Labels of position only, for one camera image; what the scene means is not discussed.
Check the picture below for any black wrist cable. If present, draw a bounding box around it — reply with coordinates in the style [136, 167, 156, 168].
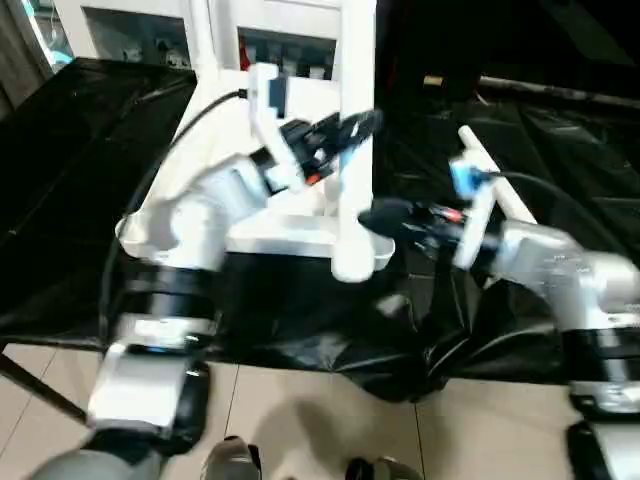
[98, 88, 253, 343]
[478, 170, 640, 246]

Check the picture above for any white plastic table top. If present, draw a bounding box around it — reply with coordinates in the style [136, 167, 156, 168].
[114, 68, 397, 263]

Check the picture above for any black tripod leg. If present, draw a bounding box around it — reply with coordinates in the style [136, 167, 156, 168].
[0, 343, 89, 423]

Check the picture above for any white plastic table leg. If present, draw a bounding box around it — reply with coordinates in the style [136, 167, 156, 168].
[186, 0, 219, 79]
[456, 125, 539, 226]
[328, 0, 397, 286]

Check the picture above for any white glass-door cabinet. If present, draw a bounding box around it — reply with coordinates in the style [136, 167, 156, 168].
[55, 0, 377, 81]

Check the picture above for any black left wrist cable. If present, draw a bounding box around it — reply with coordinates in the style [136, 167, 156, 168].
[98, 88, 253, 343]

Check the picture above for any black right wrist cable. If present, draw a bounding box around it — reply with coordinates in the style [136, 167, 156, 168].
[478, 170, 640, 246]

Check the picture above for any black metal rod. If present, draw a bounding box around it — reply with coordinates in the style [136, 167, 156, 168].
[478, 76, 640, 109]

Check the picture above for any black plastic mat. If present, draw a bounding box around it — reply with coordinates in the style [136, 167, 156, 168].
[0, 55, 640, 401]

